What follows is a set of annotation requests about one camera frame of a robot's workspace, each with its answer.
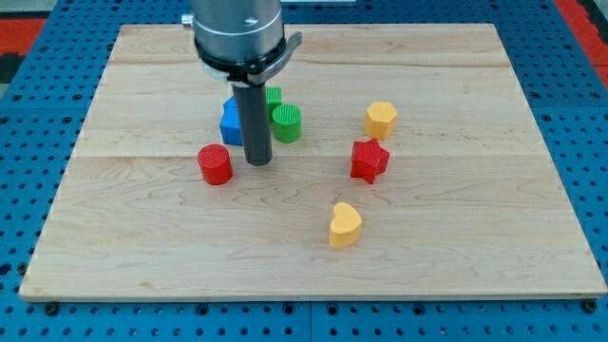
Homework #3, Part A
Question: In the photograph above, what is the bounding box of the red star block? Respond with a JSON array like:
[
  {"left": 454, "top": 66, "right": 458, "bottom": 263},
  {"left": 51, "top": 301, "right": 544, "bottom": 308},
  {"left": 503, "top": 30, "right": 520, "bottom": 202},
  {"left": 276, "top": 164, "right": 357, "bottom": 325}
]
[{"left": 350, "top": 139, "right": 390, "bottom": 184}]

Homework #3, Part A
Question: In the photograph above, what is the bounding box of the yellow heart block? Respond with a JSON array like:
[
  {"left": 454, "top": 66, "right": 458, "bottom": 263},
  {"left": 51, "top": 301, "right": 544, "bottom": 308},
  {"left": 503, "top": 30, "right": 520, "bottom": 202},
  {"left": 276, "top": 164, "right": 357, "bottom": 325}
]
[{"left": 329, "top": 202, "right": 363, "bottom": 248}]

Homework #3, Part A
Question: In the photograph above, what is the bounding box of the green cylinder block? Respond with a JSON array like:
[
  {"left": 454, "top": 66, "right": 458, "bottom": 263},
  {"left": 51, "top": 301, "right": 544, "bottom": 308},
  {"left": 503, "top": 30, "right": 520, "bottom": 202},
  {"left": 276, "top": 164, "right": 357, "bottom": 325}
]
[{"left": 272, "top": 104, "right": 301, "bottom": 143}]

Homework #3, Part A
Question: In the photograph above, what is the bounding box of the green block behind rod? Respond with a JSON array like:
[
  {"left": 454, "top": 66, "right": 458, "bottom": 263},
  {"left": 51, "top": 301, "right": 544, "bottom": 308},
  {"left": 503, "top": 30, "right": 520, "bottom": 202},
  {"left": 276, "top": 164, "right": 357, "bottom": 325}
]
[{"left": 266, "top": 86, "right": 282, "bottom": 121}]

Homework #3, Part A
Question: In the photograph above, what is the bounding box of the blue block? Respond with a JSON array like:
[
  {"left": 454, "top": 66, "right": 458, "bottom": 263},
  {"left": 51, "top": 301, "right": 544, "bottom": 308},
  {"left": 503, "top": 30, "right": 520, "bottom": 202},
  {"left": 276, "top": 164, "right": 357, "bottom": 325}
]
[{"left": 219, "top": 97, "right": 243, "bottom": 146}]

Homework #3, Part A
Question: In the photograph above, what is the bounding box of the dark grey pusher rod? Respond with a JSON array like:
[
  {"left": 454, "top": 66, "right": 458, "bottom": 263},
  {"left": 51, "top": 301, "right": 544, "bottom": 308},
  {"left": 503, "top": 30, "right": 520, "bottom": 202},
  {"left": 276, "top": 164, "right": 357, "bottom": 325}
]
[{"left": 232, "top": 84, "right": 273, "bottom": 166}]

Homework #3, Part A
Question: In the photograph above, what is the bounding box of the red cylinder block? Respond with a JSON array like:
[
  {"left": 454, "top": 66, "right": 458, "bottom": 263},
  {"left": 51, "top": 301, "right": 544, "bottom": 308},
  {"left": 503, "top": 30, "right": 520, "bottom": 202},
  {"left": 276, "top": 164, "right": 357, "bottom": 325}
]
[{"left": 198, "top": 144, "right": 233, "bottom": 185}]

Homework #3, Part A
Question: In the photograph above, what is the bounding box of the yellow hexagon block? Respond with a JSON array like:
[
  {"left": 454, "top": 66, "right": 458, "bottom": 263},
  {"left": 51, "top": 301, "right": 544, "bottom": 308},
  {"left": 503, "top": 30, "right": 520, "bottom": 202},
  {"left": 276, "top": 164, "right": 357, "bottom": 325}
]
[{"left": 364, "top": 102, "right": 398, "bottom": 140}]

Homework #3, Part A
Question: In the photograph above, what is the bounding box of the light wooden board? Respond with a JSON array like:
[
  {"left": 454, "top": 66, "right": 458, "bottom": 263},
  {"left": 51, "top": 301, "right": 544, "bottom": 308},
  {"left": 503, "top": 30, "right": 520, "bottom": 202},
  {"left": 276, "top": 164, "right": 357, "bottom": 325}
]
[{"left": 19, "top": 24, "right": 607, "bottom": 302}]

